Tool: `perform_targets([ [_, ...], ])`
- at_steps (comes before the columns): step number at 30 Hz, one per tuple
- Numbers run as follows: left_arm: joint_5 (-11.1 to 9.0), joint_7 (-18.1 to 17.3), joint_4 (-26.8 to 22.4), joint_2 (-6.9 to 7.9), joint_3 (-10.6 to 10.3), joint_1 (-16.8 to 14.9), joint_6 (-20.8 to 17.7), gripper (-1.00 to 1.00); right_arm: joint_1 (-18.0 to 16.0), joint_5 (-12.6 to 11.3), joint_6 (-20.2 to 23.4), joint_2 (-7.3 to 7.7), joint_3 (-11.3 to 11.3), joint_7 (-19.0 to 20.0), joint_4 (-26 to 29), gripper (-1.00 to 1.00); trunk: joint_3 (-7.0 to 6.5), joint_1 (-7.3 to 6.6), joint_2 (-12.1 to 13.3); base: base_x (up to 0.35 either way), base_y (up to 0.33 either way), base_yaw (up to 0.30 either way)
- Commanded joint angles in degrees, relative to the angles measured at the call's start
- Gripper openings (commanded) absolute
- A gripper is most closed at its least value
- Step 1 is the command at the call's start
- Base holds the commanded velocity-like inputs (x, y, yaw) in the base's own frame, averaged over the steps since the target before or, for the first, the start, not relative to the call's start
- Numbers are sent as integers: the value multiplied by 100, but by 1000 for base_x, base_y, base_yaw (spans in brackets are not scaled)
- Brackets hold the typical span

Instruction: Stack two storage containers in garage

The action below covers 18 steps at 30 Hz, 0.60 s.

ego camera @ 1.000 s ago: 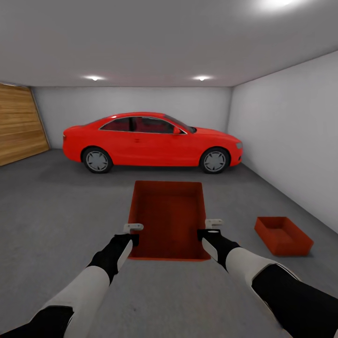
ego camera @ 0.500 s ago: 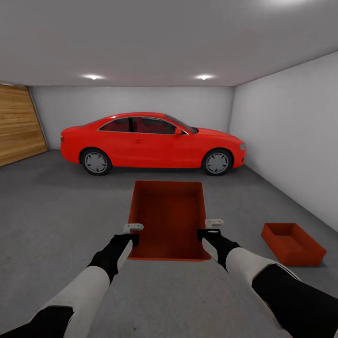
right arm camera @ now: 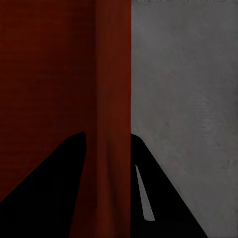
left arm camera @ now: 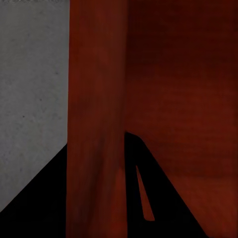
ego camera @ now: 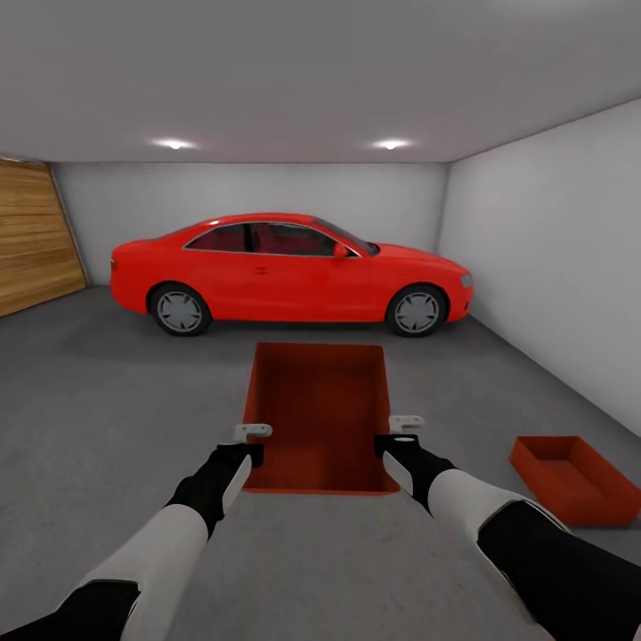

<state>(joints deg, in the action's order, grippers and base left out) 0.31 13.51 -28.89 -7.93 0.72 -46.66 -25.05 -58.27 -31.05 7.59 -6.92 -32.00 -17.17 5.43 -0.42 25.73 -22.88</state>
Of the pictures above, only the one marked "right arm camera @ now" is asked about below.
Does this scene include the storage box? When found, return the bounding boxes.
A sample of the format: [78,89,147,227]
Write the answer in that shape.
[0,0,132,238]

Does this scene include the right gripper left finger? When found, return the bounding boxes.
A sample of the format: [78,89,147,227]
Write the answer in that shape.
[0,132,87,238]

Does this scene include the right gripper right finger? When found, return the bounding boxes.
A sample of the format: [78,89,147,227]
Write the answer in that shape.
[130,134,208,238]

